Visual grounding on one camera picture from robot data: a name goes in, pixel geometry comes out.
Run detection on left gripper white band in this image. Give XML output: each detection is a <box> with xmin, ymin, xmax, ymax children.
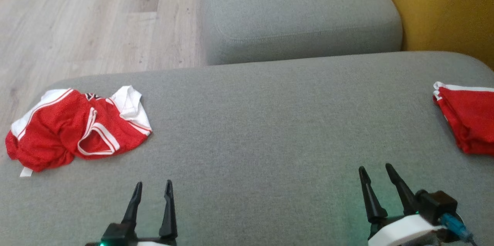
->
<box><xmin>85</xmin><ymin>180</ymin><xmax>179</xmax><ymax>246</ymax></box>

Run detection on small grey sofa cushion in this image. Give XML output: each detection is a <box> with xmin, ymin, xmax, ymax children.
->
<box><xmin>197</xmin><ymin>0</ymin><xmax>404</xmax><ymax>66</ymax></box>

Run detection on large grey sofa seat cushion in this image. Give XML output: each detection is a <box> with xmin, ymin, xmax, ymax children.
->
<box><xmin>0</xmin><ymin>51</ymin><xmax>494</xmax><ymax>246</ymax></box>

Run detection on mustard yellow upholstered panel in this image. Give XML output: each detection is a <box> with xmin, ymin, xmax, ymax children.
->
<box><xmin>371</xmin><ymin>0</ymin><xmax>494</xmax><ymax>71</ymax></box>

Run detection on right arm cable teal connector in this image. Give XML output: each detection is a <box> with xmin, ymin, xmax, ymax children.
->
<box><xmin>440</xmin><ymin>212</ymin><xmax>477</xmax><ymax>246</ymax></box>

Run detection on red jersey white striped sleeves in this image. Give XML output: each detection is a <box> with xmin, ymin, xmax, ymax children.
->
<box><xmin>5</xmin><ymin>85</ymin><xmax>153</xmax><ymax>178</ymax></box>

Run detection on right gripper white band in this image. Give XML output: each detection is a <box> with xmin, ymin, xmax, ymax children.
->
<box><xmin>358</xmin><ymin>163</ymin><xmax>442</xmax><ymax>246</ymax></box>

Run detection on red garment white printed patches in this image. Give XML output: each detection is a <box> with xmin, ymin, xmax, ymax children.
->
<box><xmin>432</xmin><ymin>81</ymin><xmax>494</xmax><ymax>156</ymax></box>

